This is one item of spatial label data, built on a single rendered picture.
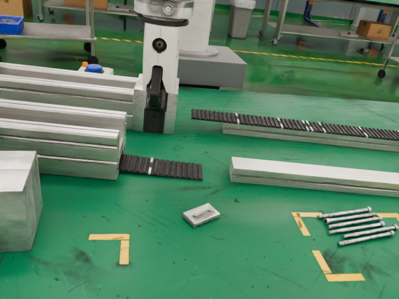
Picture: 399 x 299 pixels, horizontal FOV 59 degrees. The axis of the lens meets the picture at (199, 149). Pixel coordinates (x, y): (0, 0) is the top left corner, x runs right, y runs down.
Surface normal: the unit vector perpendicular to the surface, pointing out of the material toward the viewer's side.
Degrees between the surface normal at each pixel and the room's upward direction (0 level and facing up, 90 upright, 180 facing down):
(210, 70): 90
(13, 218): 90
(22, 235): 90
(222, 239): 0
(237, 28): 94
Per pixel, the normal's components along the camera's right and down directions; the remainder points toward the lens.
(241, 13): 0.09, 0.56
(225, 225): 0.13, -0.86
